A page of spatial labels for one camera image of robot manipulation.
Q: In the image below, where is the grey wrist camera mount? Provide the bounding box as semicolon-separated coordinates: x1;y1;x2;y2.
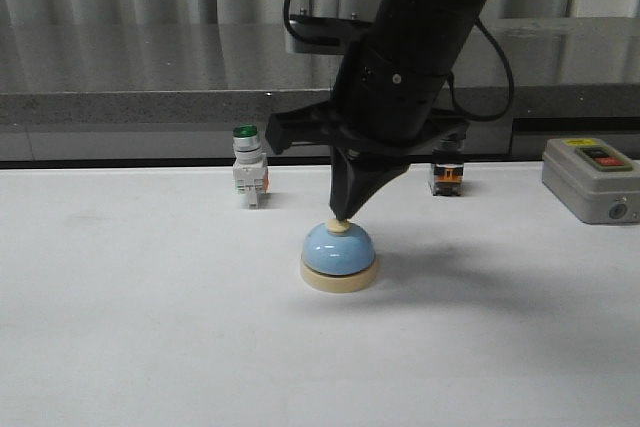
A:
285;14;372;55

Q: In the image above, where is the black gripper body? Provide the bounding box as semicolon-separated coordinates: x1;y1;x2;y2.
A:
266;36;468;167

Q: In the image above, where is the grey start stop switch box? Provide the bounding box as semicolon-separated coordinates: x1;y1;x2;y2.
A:
542;138;639;225

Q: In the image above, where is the grey stone counter ledge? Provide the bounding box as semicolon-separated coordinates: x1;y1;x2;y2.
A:
1;18;639;164

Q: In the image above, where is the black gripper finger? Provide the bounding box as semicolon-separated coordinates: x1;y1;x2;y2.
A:
329;147;354;221
344;160;410;219

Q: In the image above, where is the blue service bell cream base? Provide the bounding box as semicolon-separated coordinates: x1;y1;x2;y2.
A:
300;219;378;293

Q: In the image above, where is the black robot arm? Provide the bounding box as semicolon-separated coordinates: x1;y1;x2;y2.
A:
265;0;486;220

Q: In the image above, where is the green pushbutton switch white base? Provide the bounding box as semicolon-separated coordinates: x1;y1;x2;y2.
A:
232;124;269;208

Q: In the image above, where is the black selector switch orange base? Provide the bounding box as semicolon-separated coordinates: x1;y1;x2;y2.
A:
428;134;465;197

